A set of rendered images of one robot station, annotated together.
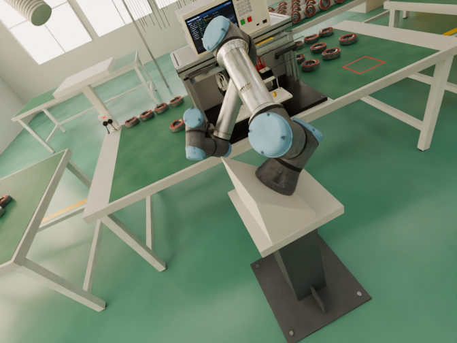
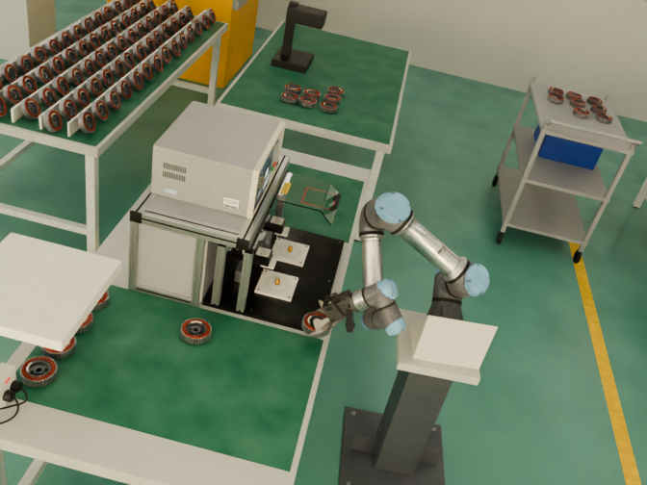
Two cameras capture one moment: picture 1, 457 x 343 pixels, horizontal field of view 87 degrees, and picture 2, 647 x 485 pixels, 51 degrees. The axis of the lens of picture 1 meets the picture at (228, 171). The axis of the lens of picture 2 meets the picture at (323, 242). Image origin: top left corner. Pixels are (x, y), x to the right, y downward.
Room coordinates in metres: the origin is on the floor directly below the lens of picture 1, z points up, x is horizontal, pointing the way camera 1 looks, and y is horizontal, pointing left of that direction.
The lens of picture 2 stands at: (1.05, 1.94, 2.51)
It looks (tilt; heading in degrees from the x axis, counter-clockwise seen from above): 35 degrees down; 272
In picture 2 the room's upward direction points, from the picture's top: 13 degrees clockwise
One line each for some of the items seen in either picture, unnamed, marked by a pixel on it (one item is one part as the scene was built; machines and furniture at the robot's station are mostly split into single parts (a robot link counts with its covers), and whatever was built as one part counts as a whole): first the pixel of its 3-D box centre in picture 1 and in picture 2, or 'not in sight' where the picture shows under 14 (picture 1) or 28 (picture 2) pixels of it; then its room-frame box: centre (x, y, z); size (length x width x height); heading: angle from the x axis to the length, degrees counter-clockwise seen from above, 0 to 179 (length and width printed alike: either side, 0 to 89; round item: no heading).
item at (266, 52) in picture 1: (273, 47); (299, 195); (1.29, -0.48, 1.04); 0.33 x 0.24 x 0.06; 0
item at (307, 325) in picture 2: not in sight; (317, 324); (1.08, 0.03, 0.82); 0.11 x 0.11 x 0.04
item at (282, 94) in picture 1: (275, 96); (289, 251); (1.28, -0.43, 0.78); 0.15 x 0.15 x 0.01; 0
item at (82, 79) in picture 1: (107, 104); (38, 341); (1.87, 0.59, 0.98); 0.37 x 0.35 x 0.46; 90
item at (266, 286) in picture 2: (237, 113); (276, 285); (1.28, -0.19, 0.78); 0.15 x 0.15 x 0.01; 0
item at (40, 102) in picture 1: (94, 101); not in sight; (4.64, 1.62, 0.37); 2.10 x 0.90 x 0.75; 90
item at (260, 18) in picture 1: (219, 17); (220, 156); (1.60, -0.33, 1.22); 0.44 x 0.39 x 0.20; 90
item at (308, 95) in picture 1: (256, 107); (279, 269); (1.30, -0.31, 0.76); 0.64 x 0.47 x 0.02; 90
